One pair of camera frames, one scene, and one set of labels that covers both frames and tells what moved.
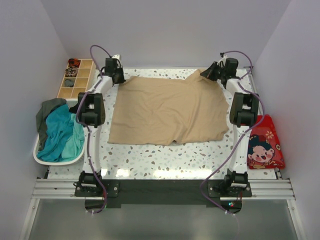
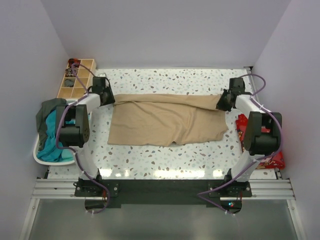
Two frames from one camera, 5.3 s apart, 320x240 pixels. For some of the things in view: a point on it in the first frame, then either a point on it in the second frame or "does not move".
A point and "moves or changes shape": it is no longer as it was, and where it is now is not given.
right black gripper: [209, 72] -> [220, 105]
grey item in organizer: [69, 82] does not move
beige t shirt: [152, 110] moves or changes shape
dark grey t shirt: [41, 114] does not move
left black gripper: [122, 80] -> [111, 99]
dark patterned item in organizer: [71, 72] does not move
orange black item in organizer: [74, 62] does not move
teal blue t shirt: [59, 123] does not move
